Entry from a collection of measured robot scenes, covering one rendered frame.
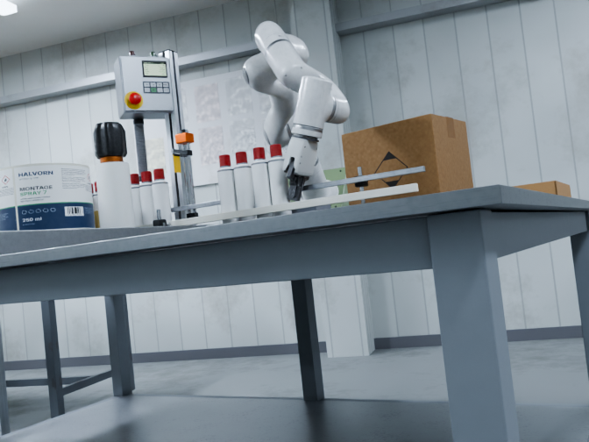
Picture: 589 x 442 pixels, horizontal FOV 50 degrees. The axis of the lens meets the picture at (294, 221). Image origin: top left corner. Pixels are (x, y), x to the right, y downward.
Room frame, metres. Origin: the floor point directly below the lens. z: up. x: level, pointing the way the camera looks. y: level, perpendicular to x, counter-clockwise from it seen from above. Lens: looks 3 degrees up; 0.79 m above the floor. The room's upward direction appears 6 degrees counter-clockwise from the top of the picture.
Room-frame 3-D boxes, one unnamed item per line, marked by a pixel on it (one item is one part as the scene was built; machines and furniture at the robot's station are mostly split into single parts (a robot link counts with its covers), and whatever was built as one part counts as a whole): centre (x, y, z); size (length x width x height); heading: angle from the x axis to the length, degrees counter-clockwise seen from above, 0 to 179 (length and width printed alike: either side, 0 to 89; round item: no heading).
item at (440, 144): (1.90, -0.36, 0.99); 0.30 x 0.24 x 0.27; 52
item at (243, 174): (1.81, 0.13, 0.98); 0.05 x 0.05 x 0.20
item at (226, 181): (1.83, 0.18, 0.98); 0.05 x 0.05 x 0.20
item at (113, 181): (1.67, 0.47, 1.03); 0.09 x 0.09 x 0.30
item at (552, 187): (1.46, -0.47, 0.85); 0.30 x 0.26 x 0.04; 61
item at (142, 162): (2.12, 0.49, 1.18); 0.04 x 0.04 x 0.21
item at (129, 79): (2.08, 0.45, 1.38); 0.17 x 0.10 x 0.19; 116
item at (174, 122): (2.10, 0.36, 1.16); 0.04 x 0.04 x 0.67; 61
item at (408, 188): (1.78, 0.16, 0.90); 1.07 x 0.01 x 0.02; 61
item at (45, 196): (1.40, 0.55, 0.95); 0.20 x 0.20 x 0.14
